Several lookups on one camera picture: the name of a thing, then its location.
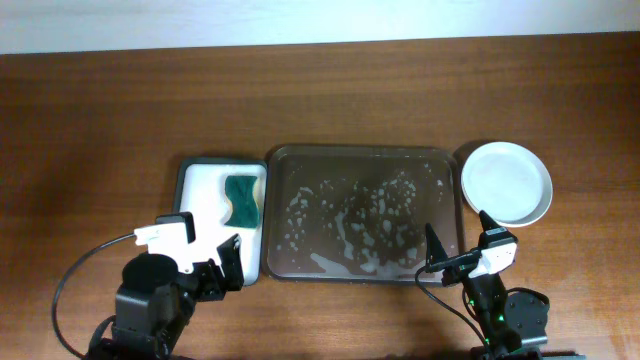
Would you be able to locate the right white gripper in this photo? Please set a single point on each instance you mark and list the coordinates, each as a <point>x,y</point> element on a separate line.
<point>436,252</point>

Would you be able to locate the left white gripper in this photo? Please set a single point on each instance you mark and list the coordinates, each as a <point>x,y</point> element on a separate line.
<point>230,263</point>

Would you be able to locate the green and yellow sponge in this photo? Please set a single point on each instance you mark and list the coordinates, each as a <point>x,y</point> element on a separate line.
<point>239,190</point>

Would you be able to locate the pale green plate top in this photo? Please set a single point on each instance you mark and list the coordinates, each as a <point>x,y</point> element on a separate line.
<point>507,181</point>

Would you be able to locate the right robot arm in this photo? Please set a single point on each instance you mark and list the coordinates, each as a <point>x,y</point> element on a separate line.
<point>510,323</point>

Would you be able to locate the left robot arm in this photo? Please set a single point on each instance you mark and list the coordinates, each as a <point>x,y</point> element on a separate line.
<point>161,287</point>

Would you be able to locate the small dark soap tray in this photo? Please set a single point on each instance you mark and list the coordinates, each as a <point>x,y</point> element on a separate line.
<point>201,191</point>

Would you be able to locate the large dark brown tray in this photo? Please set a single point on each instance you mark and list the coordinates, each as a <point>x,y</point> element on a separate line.
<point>357,214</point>

